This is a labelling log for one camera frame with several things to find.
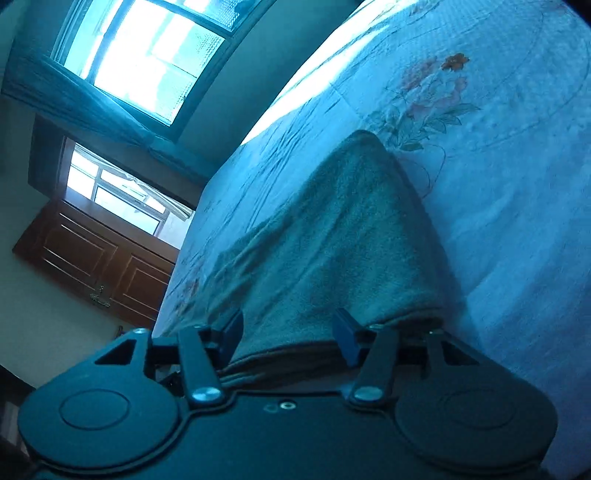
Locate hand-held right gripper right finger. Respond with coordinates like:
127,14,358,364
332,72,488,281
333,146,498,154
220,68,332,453
333,308,482,408

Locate brown wooden door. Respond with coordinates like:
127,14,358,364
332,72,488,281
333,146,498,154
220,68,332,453
12,198,182,329

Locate bed with floral sheet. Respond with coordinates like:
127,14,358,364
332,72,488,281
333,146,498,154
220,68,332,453
152,0,591,472

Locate blue curtain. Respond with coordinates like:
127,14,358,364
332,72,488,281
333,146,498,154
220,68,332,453
0,46,213,185

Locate grey-green pants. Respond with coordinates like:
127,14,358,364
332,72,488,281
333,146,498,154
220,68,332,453
198,130,455,386

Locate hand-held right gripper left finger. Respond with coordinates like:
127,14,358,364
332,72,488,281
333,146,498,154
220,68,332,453
95,308,245,408

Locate large bedroom window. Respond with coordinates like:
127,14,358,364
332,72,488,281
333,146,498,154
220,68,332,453
50,0,278,141

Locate window in next room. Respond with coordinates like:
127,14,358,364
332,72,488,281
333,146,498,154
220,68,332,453
65,143,195,237

